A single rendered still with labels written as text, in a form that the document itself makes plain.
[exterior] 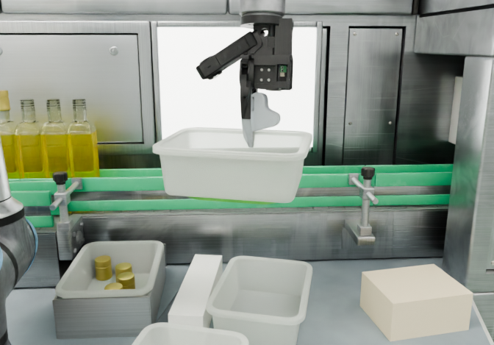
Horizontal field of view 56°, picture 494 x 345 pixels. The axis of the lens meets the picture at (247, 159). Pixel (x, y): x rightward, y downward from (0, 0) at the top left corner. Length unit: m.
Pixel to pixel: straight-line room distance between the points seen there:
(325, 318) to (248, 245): 0.28
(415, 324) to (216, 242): 0.47
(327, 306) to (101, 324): 0.44
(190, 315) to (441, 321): 0.45
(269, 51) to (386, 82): 0.61
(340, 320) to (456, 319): 0.21
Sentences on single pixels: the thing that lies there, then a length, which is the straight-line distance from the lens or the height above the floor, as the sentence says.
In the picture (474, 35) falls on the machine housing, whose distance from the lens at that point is 1.07.
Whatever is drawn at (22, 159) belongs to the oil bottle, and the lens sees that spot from 1.18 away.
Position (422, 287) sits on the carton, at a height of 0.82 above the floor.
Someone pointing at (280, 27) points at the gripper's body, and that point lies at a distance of 0.78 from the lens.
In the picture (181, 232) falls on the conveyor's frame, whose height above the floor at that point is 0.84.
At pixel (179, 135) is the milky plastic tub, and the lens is 0.77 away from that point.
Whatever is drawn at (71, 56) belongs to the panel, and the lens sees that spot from 1.27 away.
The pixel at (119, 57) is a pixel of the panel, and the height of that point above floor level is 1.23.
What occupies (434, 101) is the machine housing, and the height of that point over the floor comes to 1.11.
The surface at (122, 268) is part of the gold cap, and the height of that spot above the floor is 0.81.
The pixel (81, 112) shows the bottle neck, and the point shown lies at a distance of 1.13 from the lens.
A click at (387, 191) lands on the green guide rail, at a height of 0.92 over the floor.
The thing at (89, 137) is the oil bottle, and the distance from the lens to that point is 1.12.
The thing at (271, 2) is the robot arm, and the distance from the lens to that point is 0.77.
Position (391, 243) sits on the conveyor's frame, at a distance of 1.20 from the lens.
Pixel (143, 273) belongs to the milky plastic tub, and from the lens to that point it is 1.09.
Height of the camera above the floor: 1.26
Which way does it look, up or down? 14 degrees down
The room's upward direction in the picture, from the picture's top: straight up
